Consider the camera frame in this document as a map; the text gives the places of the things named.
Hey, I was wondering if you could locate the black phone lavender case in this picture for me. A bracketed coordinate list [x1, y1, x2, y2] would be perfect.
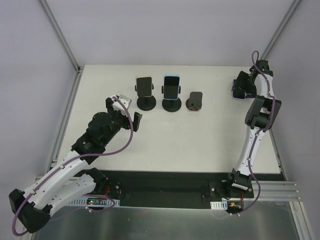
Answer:
[231, 79, 246, 100]

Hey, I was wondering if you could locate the black phone cream case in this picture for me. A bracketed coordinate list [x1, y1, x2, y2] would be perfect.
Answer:
[135, 76, 154, 98]

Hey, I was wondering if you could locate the aluminium extrusion rail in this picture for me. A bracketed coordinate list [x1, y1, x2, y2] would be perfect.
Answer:
[34, 174, 302, 202]

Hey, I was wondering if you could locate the black round-base phone stand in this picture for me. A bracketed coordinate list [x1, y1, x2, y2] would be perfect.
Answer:
[134, 83, 157, 111]

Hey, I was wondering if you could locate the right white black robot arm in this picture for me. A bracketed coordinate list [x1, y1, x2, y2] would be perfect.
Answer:
[225, 59, 282, 198]

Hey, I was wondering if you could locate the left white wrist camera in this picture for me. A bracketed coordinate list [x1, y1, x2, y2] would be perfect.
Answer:
[110, 94, 132, 114]

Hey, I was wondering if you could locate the white slotted cable duct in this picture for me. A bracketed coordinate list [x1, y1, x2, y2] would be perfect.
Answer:
[210, 201, 228, 211]
[67, 196, 120, 208]

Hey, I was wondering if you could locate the right aluminium frame post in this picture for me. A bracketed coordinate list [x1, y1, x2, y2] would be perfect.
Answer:
[256, 0, 303, 60]

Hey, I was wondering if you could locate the left aluminium frame post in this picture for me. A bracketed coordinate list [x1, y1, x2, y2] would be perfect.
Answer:
[38, 0, 83, 73]

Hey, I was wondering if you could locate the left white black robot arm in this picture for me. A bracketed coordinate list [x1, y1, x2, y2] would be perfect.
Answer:
[9, 95, 142, 237]

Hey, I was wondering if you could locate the left white slotted cable duct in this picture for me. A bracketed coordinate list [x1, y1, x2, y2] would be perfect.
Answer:
[67, 196, 120, 208]

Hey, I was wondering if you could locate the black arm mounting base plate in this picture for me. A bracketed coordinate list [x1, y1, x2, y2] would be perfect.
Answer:
[92, 170, 228, 209]

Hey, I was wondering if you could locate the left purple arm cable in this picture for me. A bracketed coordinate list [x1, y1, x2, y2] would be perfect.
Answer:
[11, 94, 134, 237]

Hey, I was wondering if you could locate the aluminium frame post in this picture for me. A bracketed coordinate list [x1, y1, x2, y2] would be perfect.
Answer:
[38, 0, 83, 73]
[256, 0, 303, 60]

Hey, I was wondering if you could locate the right white slotted cable duct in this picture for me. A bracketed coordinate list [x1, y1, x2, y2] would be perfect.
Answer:
[210, 201, 228, 211]

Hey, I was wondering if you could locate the black phone blue case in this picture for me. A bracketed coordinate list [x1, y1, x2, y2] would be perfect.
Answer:
[163, 75, 181, 100]

